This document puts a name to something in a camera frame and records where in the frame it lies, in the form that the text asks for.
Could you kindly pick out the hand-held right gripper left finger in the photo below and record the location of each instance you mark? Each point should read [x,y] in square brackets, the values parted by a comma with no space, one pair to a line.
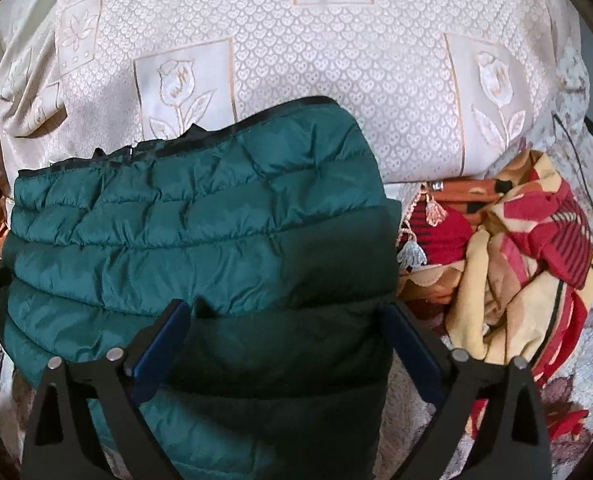
[159,350]

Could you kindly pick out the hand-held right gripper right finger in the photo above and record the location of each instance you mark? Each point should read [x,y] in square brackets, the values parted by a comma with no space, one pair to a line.
[411,350]

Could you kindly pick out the green quilted puffer jacket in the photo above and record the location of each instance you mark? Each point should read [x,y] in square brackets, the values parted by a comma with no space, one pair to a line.
[186,240]

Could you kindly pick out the beige embossed floral bedspread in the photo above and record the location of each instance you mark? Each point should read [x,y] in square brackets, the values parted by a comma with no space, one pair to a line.
[326,85]

